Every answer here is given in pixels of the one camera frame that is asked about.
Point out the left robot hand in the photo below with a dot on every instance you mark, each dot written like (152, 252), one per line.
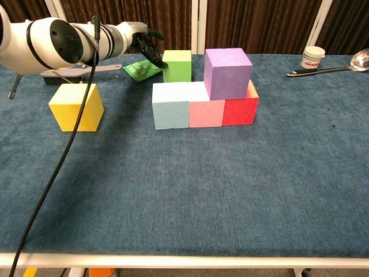
(135, 29)

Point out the green foam cube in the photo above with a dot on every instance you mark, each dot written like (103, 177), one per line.
(178, 67)

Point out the purple foam cube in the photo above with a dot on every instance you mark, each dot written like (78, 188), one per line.
(227, 75)

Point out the pink foam cube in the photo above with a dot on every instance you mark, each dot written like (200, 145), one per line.
(206, 114)

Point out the red foam cube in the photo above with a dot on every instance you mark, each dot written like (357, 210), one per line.
(240, 112)

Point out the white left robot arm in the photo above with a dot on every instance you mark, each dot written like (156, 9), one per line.
(43, 43)

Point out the dark brown curtain panel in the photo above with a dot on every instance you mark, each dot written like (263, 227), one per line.
(173, 17)
(29, 8)
(351, 23)
(259, 23)

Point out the green sachet packet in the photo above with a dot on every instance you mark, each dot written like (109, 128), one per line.
(138, 72)

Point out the grey brush black bristles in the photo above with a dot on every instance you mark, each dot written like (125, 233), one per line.
(106, 68)

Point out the light blue foam cube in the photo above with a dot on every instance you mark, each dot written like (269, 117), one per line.
(171, 112)

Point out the yellow foam cube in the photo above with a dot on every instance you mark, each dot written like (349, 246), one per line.
(66, 115)

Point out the blue table cloth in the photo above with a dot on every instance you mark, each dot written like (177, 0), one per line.
(173, 187)

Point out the white jar red label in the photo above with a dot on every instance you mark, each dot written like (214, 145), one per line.
(312, 57)

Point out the orange plastic object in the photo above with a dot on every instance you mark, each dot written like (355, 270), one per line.
(101, 272)

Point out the black caster wheel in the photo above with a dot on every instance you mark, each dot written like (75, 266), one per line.
(306, 272)

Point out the white partition post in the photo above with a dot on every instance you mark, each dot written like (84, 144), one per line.
(53, 8)
(321, 20)
(199, 26)

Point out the white table frame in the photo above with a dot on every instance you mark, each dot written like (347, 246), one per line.
(184, 261)

